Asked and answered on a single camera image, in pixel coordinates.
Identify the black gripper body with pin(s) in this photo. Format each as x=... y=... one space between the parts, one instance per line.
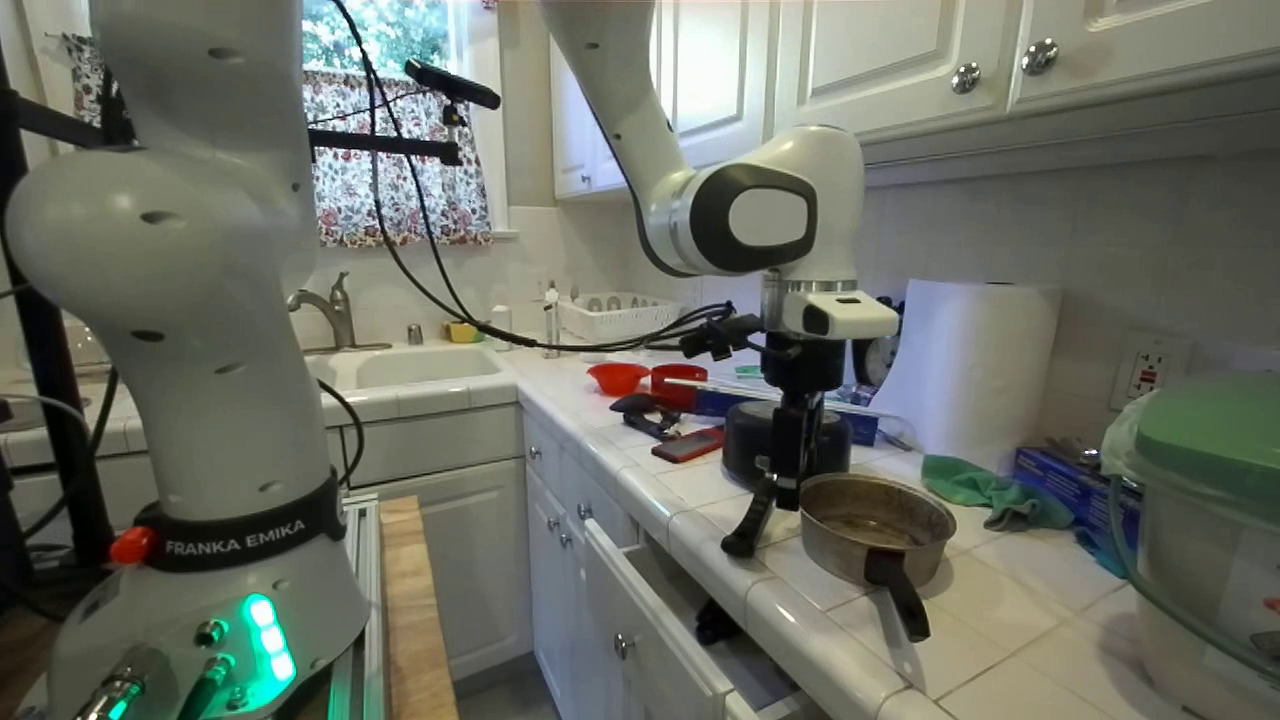
x=805 y=364

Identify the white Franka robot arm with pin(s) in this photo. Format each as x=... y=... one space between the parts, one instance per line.
x=172 y=266

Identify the red plastic bowl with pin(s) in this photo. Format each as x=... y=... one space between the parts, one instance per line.
x=683 y=384
x=619 y=379

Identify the black and red tool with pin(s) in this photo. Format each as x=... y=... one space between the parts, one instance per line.
x=666 y=426

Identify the white paper towel roll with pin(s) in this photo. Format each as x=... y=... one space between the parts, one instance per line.
x=972 y=374

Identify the green cloth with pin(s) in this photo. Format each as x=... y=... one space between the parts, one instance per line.
x=985 y=486

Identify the open white drawer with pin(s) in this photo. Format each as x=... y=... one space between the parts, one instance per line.
x=652 y=613

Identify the white dish rack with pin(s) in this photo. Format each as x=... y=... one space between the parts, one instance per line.
x=621 y=322

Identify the round metal drawer knob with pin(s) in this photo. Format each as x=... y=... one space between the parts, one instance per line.
x=583 y=510
x=621 y=645

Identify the white lower cabinet front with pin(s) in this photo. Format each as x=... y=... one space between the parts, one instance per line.
x=555 y=573

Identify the slim soap bottle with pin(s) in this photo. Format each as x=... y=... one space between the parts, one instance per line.
x=550 y=322

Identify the blue box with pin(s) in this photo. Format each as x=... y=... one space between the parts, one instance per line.
x=1064 y=503

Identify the white upper cabinets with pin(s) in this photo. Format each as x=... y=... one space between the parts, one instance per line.
x=883 y=54

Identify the round metal cabinet knob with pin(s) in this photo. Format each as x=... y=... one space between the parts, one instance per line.
x=965 y=78
x=1042 y=57

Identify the white sink cabinet front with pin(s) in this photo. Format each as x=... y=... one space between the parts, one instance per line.
x=461 y=562

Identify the yellow sponge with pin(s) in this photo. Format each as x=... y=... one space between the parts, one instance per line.
x=461 y=333

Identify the white sink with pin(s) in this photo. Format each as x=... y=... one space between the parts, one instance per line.
x=412 y=364

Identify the plastic container with green lid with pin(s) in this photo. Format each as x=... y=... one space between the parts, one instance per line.
x=1201 y=532

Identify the floral curtain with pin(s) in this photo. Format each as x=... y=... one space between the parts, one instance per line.
x=402 y=201

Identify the metal faucet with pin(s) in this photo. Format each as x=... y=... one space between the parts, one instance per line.
x=335 y=314

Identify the window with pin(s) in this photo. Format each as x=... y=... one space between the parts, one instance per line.
x=386 y=26

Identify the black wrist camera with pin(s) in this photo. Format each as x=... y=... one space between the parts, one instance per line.
x=725 y=328

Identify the white wall outlet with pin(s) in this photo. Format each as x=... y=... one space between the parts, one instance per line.
x=1149 y=374

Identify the aluminium frame rail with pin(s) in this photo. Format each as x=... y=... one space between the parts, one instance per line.
x=362 y=627

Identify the black camera on stand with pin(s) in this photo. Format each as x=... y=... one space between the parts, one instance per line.
x=448 y=87

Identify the black camera stand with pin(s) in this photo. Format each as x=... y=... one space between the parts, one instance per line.
x=52 y=400

